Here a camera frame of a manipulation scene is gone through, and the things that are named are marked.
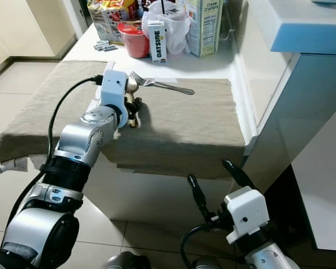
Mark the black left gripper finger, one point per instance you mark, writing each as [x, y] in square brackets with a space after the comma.
[129, 119]
[139, 116]

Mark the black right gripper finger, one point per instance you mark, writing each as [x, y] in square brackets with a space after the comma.
[197, 196]
[238, 174]

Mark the golden metal spoon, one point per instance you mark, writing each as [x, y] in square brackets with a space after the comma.
[132, 84]

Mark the silver metal fork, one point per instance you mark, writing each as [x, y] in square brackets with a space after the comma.
[168, 87]

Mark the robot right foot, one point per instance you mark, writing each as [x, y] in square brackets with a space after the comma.
[206, 263]

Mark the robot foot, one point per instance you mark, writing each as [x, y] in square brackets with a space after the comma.
[206, 263]
[126, 262]

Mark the small battery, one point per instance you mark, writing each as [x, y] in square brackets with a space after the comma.
[100, 43]
[111, 45]
[111, 49]
[101, 47]

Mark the red plastic bucket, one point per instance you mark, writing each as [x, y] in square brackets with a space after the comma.
[133, 42]

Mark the white kitchen island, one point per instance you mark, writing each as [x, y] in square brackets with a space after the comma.
[134, 196]

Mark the white Oatside carton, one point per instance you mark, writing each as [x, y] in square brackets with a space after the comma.
[157, 42]

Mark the white low cabinet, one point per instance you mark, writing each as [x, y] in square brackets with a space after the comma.
[322, 185]

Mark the colourful bread bag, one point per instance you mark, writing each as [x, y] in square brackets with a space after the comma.
[106, 18]

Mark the white plastic bag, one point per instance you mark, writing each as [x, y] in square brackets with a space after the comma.
[178, 28]

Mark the raised white bar counter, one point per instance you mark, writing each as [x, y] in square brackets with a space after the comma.
[280, 89]

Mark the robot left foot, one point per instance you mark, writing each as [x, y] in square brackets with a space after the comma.
[126, 262]

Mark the dark red snack bag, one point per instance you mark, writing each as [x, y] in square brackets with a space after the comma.
[146, 5]

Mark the cream crackers box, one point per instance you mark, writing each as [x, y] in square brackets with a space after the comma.
[207, 28]

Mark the beige kitchen base cabinets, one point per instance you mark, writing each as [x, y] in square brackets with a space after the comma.
[22, 25]

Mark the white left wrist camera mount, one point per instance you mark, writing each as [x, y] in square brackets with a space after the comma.
[113, 89]

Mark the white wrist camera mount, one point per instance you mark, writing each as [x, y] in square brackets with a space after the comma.
[246, 213]
[113, 89]

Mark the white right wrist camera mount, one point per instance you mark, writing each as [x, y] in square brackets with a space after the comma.
[246, 213]

